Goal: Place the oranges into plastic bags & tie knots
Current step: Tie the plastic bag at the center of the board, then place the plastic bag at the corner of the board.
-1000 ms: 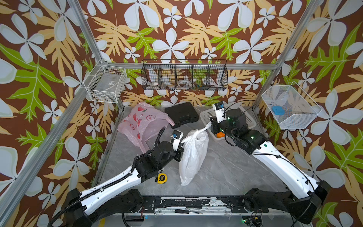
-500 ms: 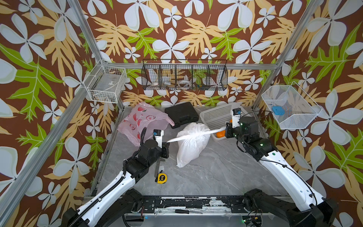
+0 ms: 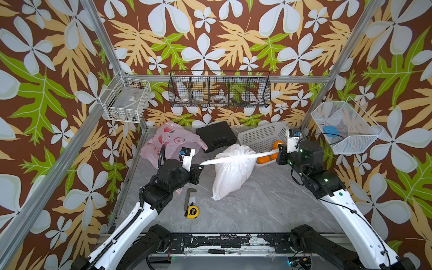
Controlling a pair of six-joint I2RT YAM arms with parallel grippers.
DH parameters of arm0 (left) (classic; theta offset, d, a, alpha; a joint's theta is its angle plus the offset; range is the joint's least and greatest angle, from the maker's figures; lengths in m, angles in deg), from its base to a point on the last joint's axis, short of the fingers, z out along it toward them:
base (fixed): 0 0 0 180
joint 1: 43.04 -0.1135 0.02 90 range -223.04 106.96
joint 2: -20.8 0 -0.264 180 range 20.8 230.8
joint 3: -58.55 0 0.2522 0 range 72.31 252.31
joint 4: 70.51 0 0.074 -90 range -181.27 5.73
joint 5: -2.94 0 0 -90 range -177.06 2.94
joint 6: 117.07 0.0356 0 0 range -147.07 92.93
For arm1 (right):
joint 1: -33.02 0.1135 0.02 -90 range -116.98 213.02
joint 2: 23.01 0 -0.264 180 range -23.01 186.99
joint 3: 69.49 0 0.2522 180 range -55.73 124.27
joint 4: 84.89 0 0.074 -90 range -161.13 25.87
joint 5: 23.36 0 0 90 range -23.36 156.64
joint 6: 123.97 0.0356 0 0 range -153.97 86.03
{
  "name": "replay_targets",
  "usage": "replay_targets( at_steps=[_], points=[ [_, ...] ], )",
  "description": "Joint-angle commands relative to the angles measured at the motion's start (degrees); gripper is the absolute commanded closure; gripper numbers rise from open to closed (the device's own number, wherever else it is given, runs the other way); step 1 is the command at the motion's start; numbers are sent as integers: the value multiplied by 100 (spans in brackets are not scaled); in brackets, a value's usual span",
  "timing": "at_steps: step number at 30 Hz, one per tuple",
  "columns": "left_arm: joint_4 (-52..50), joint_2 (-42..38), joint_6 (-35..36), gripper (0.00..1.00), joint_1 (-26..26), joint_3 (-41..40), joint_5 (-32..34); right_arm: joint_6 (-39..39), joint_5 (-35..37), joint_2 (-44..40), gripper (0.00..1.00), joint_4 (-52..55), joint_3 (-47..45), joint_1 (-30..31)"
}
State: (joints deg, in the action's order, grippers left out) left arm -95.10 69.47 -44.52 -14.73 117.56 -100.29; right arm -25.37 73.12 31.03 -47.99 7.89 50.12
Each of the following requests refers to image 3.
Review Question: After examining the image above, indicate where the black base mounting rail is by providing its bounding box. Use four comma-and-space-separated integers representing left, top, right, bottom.
156, 232, 306, 254

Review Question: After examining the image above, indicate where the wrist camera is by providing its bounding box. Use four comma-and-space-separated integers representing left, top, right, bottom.
179, 147, 195, 172
286, 127, 302, 154

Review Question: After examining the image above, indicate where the white tape roll in basket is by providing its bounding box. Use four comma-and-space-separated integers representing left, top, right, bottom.
211, 95, 228, 106

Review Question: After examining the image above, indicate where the white wire basket left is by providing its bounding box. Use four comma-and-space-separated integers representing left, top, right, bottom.
100, 72, 152, 123

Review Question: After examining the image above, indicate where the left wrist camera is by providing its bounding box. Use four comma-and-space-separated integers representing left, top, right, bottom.
179, 147, 195, 172

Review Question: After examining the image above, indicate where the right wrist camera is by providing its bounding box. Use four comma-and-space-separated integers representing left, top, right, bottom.
286, 127, 302, 154

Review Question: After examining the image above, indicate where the black screwdriver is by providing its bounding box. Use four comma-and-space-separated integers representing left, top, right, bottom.
208, 249, 241, 255

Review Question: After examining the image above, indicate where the black plastic tool case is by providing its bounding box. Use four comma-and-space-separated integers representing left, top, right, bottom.
196, 121, 237, 153

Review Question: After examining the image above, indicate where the white mesh basket right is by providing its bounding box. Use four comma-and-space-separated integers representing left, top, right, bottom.
312, 97, 384, 155

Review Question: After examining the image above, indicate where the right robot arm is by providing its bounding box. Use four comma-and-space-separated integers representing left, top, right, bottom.
276, 140, 416, 270

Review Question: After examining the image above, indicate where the white plastic bag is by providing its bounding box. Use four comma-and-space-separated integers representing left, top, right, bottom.
200, 144, 278, 201

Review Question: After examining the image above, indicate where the black wire basket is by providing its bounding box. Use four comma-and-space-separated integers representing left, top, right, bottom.
167, 70, 272, 108

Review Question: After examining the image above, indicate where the large metal hex key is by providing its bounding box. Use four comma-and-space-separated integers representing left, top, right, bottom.
183, 188, 197, 211

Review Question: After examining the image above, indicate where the orange fruit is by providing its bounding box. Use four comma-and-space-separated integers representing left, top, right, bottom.
257, 156, 271, 164
270, 153, 279, 160
273, 141, 284, 151

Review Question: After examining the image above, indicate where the yellow tape measure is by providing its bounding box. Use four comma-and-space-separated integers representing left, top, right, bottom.
184, 204, 199, 219

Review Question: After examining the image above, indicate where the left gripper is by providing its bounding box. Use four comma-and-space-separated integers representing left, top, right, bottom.
168, 162, 203, 194

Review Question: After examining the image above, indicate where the white plastic perforated basket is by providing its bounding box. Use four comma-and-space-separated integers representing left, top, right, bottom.
237, 122, 289, 156

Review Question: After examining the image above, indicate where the blue object in basket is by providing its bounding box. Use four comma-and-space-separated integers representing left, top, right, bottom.
323, 126, 340, 137

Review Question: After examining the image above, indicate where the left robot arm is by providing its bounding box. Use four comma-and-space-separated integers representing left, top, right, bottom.
71, 146, 204, 270

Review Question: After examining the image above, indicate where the pink printed plastic bag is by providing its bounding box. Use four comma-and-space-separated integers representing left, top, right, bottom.
140, 121, 208, 168

